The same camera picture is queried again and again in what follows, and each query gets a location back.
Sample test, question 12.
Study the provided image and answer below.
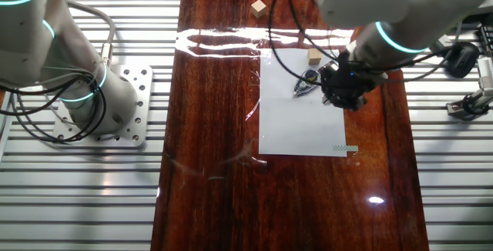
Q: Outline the blue transparent correction tape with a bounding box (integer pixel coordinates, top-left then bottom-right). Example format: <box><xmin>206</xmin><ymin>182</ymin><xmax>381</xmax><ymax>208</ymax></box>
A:
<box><xmin>292</xmin><ymin>69</ymin><xmax>322</xmax><ymax>99</ymax></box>

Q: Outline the metal camera mount clamp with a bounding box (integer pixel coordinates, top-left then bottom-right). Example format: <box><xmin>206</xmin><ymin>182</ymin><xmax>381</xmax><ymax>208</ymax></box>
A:
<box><xmin>445</xmin><ymin>87</ymin><xmax>493</xmax><ymax>122</ymax></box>

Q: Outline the small wooden cube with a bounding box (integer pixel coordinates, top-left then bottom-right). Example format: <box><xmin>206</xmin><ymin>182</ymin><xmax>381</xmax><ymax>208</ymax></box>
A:
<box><xmin>250</xmin><ymin>0</ymin><xmax>268</xmax><ymax>19</ymax></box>
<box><xmin>307</xmin><ymin>48</ymin><xmax>323</xmax><ymax>66</ymax></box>

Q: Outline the grey cable with connector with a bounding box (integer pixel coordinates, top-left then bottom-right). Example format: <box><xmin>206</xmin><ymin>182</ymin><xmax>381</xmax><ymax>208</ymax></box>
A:
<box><xmin>63</xmin><ymin>0</ymin><xmax>116</xmax><ymax>69</ymax></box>

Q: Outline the white paper sheet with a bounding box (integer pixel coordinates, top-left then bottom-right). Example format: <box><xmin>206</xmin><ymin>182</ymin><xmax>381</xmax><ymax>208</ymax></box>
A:
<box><xmin>258</xmin><ymin>48</ymin><xmax>347</xmax><ymax>158</ymax></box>

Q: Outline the black base cable bundle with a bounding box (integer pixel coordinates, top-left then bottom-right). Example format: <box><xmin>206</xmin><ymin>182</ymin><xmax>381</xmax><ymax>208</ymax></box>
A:
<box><xmin>0</xmin><ymin>62</ymin><xmax>108</xmax><ymax>143</ymax></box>

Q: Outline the small silver camera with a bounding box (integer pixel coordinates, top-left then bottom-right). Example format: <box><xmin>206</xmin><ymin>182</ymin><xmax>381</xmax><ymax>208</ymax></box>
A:
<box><xmin>476</xmin><ymin>56</ymin><xmax>493</xmax><ymax>98</ymax></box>

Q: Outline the black computer mouse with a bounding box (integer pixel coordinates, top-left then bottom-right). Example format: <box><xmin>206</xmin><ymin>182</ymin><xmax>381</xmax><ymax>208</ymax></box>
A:
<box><xmin>445</xmin><ymin>42</ymin><xmax>481</xmax><ymax>79</ymax></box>

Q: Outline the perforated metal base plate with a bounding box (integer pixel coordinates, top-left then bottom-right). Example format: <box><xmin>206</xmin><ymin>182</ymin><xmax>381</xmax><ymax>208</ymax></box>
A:
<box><xmin>52</xmin><ymin>64</ymin><xmax>154</xmax><ymax>150</ymax></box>

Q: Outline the black keyboard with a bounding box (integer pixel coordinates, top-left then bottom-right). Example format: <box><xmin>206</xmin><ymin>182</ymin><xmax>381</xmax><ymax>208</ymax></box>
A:
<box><xmin>478</xmin><ymin>25</ymin><xmax>493</xmax><ymax>58</ymax></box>

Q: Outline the glossy brown wooden board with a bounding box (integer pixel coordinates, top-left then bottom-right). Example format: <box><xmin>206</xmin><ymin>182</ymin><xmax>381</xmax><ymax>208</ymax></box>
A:
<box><xmin>149</xmin><ymin>0</ymin><xmax>431</xmax><ymax>251</ymax></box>

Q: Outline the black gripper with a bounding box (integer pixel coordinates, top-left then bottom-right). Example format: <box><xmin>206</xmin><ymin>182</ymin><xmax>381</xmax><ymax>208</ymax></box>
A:
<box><xmin>318</xmin><ymin>50</ymin><xmax>381</xmax><ymax>112</ymax></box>

